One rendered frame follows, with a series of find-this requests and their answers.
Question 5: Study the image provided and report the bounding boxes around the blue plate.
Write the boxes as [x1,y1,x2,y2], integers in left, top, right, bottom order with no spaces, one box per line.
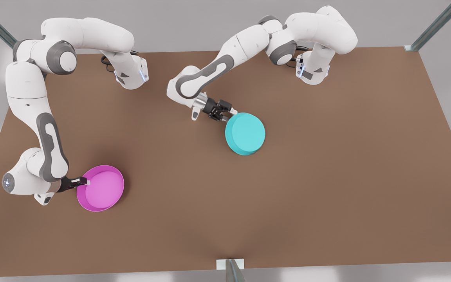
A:
[225,112,266,156]

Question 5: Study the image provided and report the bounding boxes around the black cable loop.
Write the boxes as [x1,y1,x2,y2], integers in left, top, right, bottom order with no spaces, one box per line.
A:
[286,46,312,68]
[101,50,140,73]

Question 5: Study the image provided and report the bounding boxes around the pink plate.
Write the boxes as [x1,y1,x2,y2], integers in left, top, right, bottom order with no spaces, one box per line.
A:
[76,165,125,212]

